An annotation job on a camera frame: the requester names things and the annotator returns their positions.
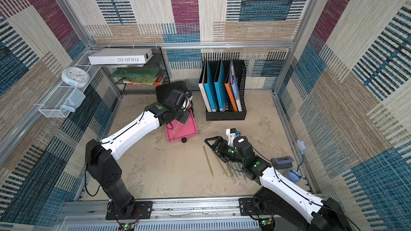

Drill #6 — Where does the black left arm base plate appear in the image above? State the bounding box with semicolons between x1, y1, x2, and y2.
106;201;153;220

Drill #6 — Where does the red book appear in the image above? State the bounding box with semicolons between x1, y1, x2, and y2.
123;76;163;85

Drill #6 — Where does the teal folder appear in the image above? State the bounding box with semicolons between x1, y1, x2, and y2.
202;61;219;112
214;60;228;112

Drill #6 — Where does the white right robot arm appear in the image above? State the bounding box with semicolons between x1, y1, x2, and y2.
204;135;352;231

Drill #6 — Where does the teal folder left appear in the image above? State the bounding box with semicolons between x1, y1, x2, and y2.
202;61;219;112

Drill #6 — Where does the black mesh file holder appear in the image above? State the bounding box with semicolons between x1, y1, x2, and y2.
198;59;247;121

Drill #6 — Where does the orange folder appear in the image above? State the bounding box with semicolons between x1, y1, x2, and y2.
225;73;239;112

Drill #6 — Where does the black mesh wire shelf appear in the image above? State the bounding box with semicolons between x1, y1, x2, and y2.
102;47;170;96

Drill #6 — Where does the white round clock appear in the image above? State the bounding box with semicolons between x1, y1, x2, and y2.
61;66;91;88

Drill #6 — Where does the black drawer cabinet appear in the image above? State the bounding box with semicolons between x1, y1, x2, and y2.
155;81;188;103

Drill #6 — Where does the teal folder right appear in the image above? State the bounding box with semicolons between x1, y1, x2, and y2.
214;60;228;112

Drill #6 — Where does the green pencil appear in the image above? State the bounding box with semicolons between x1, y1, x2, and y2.
232;167;240;181
226;163;235;182

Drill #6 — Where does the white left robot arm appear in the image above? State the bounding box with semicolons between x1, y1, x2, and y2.
85;89;192;219

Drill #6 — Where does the grey charger block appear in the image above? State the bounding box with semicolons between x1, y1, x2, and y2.
271;156;294;170

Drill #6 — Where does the green book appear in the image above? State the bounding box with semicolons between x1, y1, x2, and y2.
111;67;161;78

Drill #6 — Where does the light blue cloth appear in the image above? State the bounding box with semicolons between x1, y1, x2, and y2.
61;88;86;113

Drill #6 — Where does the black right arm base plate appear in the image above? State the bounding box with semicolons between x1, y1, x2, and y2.
238;197;271;217

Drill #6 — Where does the white wire basket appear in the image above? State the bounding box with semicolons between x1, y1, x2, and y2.
39;64;99;118

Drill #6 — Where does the white folio box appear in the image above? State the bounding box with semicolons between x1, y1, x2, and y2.
88;48;153;65

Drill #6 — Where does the white binder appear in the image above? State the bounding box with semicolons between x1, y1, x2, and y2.
198;62;211;112

